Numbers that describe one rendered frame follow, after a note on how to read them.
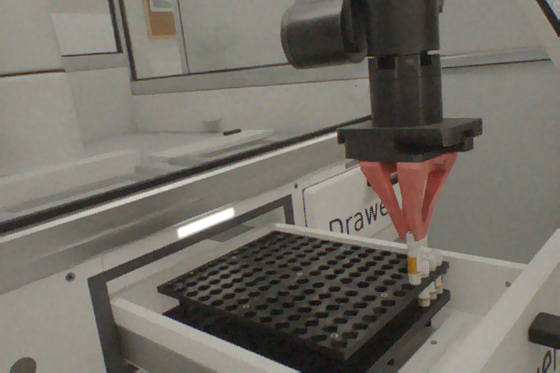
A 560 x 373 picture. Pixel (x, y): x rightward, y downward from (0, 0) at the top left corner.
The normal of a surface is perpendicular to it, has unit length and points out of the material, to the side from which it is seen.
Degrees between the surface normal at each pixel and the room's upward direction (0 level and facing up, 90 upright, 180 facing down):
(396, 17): 88
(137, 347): 90
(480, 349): 0
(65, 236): 90
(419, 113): 88
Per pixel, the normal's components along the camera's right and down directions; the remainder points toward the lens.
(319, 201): 0.75, 0.06
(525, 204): -0.60, 0.24
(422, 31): 0.32, 0.14
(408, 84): -0.10, 0.19
